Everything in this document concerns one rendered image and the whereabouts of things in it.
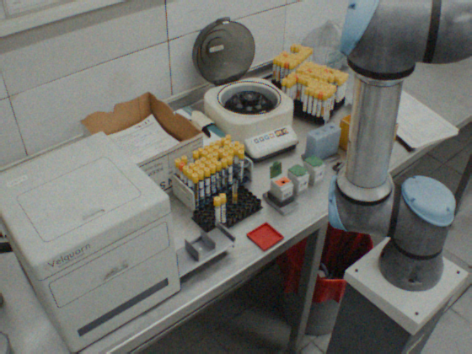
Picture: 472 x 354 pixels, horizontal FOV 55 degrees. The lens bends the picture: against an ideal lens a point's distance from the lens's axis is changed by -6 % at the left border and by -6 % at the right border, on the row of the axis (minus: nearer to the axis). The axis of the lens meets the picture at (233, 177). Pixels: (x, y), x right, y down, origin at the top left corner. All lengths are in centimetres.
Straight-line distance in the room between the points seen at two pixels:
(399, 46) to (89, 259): 63
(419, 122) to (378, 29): 99
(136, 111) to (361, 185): 80
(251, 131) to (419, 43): 77
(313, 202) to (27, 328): 79
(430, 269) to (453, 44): 53
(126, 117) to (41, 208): 64
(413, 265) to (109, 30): 102
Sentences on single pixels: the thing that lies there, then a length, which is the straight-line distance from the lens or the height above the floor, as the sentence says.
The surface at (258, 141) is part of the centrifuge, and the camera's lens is 144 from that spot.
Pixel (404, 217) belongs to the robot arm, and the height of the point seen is 110.
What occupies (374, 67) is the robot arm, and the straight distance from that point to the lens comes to 79.
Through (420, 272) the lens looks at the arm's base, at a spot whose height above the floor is 97.
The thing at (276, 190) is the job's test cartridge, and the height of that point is 93.
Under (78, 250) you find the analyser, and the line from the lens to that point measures 86.
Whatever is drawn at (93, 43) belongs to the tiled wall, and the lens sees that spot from 143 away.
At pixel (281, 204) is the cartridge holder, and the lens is 128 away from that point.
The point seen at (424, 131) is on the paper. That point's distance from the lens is 169.
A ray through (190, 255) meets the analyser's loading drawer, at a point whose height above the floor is 92.
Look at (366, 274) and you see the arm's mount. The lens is 115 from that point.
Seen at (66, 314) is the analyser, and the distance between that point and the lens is 96.
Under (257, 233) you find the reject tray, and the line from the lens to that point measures 123.
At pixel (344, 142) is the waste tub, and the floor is 90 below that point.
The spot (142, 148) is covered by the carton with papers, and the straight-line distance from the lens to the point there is 141.
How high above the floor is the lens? 178
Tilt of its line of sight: 41 degrees down
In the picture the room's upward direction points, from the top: 1 degrees clockwise
